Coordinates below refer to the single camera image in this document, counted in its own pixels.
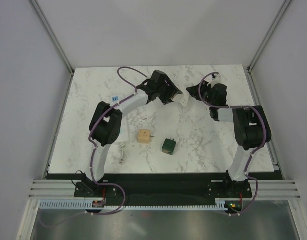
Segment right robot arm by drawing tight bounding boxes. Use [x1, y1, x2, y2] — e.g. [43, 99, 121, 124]
[186, 80, 272, 198]

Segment dark green cube plug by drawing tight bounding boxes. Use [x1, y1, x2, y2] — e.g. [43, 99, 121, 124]
[161, 138, 177, 156]

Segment right aluminium corner post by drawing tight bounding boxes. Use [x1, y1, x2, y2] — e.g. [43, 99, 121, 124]
[246, 0, 293, 74]

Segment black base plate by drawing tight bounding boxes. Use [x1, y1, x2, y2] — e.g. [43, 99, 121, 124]
[73, 172, 254, 207]

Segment white cube plug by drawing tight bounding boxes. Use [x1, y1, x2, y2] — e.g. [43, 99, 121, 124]
[180, 94, 190, 108]

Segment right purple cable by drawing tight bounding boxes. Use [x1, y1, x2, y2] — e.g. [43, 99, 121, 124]
[198, 71, 269, 217]

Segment purple cable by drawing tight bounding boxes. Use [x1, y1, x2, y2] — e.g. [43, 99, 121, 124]
[40, 66, 149, 227]
[198, 71, 269, 217]

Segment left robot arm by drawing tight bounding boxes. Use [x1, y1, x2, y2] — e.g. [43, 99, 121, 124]
[74, 67, 184, 198]

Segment white cable duct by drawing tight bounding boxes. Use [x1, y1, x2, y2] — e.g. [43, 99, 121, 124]
[39, 199, 243, 211]

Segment left aluminium corner post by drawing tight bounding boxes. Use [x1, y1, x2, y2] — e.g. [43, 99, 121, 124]
[28, 0, 75, 76]

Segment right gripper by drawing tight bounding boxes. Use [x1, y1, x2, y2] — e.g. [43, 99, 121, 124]
[187, 80, 216, 107]

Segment aluminium corner post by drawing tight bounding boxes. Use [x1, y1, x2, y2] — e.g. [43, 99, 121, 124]
[246, 0, 293, 74]
[28, 0, 75, 76]

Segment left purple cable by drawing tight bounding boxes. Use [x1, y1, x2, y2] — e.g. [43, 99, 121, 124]
[40, 66, 149, 227]

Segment aluminium rail frame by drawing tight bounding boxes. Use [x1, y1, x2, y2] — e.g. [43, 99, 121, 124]
[16, 179, 300, 240]

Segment white power strip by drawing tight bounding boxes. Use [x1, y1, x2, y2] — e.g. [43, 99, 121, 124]
[111, 95, 132, 145]

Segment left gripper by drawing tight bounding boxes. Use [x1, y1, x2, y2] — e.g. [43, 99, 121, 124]
[157, 77, 183, 106]

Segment beige cube plug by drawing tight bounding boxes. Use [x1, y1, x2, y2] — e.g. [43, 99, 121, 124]
[137, 129, 154, 144]

